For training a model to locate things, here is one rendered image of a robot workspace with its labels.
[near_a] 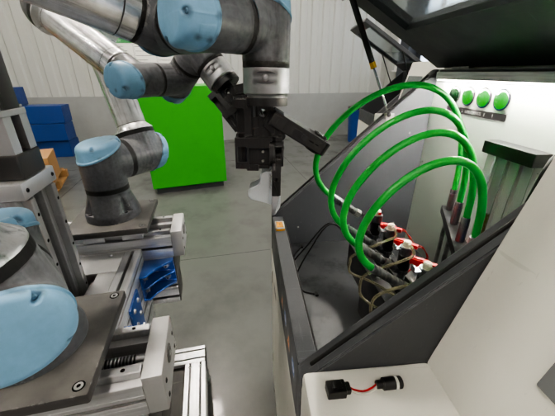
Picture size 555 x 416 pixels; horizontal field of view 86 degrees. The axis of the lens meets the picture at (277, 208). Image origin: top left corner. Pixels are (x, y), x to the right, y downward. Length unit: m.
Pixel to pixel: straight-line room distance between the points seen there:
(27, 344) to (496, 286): 0.57
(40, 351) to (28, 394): 0.18
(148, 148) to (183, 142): 2.96
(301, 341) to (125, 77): 0.65
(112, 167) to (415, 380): 0.86
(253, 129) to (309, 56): 7.06
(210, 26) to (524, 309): 0.53
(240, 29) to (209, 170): 3.68
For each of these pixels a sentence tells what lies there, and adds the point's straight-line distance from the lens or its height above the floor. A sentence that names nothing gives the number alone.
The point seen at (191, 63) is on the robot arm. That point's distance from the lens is 0.80.
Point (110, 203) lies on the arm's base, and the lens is 0.97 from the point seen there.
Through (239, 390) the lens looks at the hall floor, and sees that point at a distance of 1.75.
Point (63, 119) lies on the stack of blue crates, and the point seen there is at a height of 0.68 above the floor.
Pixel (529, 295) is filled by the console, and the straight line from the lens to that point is 0.50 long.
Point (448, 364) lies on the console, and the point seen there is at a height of 1.02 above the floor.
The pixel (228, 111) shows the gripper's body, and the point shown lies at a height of 1.36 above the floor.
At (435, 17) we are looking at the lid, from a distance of 0.97.
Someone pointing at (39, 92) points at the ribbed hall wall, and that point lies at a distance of 7.80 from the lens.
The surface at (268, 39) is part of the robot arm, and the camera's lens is 0.49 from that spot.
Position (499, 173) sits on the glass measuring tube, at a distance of 0.88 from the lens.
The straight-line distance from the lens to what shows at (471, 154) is 0.68.
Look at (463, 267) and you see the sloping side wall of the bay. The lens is 0.53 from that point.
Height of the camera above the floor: 1.44
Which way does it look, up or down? 24 degrees down
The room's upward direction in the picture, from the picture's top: straight up
